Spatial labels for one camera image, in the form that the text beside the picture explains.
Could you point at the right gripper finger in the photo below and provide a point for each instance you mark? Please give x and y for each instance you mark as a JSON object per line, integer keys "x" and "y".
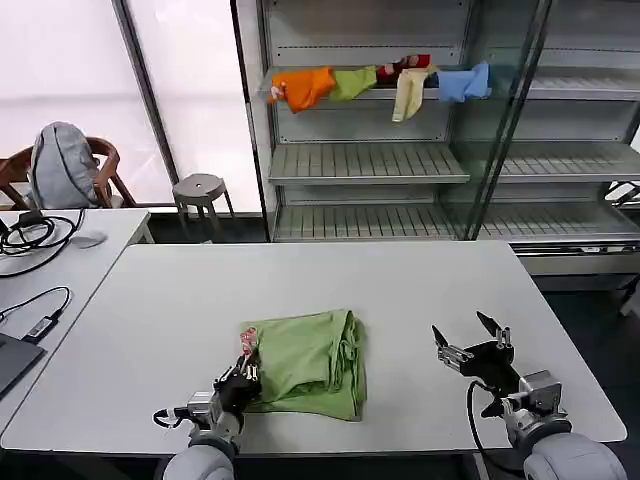
{"x": 452, "y": 354}
{"x": 504, "y": 337}

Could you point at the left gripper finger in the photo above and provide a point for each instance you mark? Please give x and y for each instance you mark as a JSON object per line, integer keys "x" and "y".
{"x": 231, "y": 372}
{"x": 251, "y": 369}

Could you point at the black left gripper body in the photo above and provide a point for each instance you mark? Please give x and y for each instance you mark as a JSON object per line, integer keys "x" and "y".
{"x": 237, "y": 394}

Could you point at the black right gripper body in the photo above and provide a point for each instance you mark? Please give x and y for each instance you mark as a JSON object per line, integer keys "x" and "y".
{"x": 490, "y": 367}

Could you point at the grey metal shelf with clothes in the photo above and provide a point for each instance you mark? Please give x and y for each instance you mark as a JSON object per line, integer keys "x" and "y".
{"x": 370, "y": 125}

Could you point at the dark grey laptop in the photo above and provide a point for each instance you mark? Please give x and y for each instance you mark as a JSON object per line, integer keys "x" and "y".
{"x": 15, "y": 360}

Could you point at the empty grey metal shelf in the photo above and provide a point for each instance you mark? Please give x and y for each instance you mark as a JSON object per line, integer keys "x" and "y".
{"x": 565, "y": 150}

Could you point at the green shirt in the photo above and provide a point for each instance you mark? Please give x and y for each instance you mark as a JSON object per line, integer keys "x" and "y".
{"x": 310, "y": 365}

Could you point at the brown wooden chair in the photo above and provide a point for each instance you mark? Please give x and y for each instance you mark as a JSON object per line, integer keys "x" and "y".
{"x": 112, "y": 170}

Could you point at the grey backpack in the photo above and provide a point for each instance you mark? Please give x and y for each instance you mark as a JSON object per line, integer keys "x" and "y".
{"x": 62, "y": 167}

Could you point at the grey window frame post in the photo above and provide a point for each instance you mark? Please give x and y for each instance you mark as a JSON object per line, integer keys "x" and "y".
{"x": 147, "y": 100}

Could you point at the grey round stool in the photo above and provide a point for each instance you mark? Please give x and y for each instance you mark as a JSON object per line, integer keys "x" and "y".
{"x": 200, "y": 192}

